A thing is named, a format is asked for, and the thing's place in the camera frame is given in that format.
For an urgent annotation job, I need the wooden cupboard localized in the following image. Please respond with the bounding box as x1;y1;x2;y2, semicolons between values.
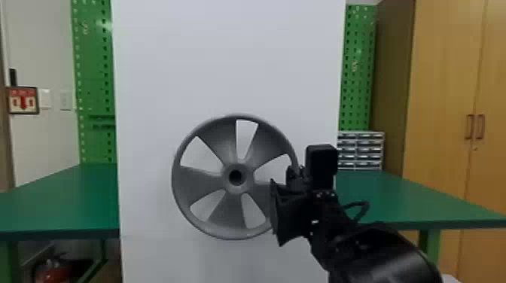
370;0;506;283

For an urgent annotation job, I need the white wall switch plate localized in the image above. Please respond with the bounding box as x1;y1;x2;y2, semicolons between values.
38;88;53;111
59;90;75;112

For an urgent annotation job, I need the red fire extinguisher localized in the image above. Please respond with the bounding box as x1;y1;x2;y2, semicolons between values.
35;254;82;283

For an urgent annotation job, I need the black cable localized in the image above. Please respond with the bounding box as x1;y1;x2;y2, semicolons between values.
341;199;371;223

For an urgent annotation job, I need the white panel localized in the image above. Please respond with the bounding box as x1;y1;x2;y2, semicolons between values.
111;0;348;283

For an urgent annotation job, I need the grey wheel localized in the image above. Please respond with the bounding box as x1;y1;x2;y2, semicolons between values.
171;114;300;241

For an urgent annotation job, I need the red wall sign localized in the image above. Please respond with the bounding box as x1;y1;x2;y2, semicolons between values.
6;86;41;116

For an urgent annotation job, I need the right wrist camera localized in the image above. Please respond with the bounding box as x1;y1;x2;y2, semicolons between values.
304;144;340;191

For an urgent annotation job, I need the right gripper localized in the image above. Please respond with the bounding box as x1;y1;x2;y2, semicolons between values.
269;164;343;247

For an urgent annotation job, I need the white drawer cabinet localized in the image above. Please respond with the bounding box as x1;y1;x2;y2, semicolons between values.
337;130;386;172

